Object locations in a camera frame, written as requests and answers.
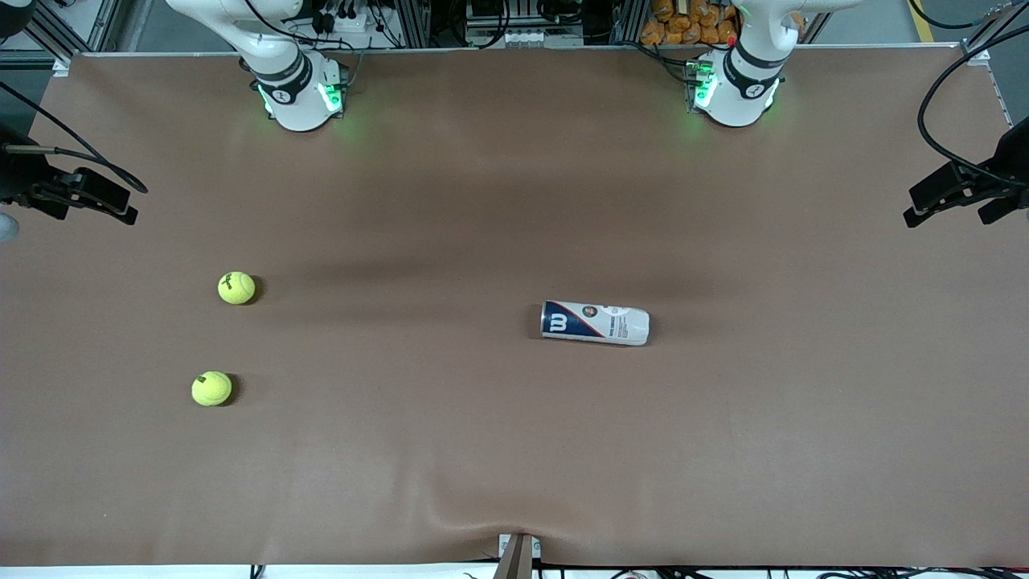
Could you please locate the orange packaged goods pile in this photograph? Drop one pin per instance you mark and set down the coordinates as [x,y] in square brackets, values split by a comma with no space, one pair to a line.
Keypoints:
[683,28]

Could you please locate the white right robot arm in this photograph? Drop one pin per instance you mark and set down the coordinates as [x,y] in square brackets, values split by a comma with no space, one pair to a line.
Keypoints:
[297,96]

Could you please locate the white terminal strip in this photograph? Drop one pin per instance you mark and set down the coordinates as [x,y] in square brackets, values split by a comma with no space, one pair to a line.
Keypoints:
[520,37]

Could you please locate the white power strip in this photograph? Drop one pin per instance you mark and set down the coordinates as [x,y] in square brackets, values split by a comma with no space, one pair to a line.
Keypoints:
[346,22]

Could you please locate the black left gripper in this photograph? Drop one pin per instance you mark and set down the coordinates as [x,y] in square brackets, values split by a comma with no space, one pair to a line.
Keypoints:
[1011,163]

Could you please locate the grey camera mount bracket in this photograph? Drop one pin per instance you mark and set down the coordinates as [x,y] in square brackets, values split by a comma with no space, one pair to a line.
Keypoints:
[518,559]

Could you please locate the yellow tennis ball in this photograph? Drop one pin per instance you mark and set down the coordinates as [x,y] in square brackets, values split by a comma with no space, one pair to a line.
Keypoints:
[236,288]
[211,388]

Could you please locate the white table corner bracket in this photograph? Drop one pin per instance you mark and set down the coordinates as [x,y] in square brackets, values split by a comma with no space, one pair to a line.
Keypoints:
[63,66]
[977,56]

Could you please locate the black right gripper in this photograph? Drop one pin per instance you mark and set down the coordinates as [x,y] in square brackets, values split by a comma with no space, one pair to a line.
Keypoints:
[18,178]

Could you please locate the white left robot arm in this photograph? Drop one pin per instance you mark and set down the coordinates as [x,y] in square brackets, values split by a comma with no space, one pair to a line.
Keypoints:
[739,96]

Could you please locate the brown table mat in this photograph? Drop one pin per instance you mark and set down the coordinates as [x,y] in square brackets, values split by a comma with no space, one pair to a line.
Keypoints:
[514,442]

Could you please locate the white blue tennis ball can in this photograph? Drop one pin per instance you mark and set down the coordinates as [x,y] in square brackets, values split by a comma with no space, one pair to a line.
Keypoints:
[595,323]

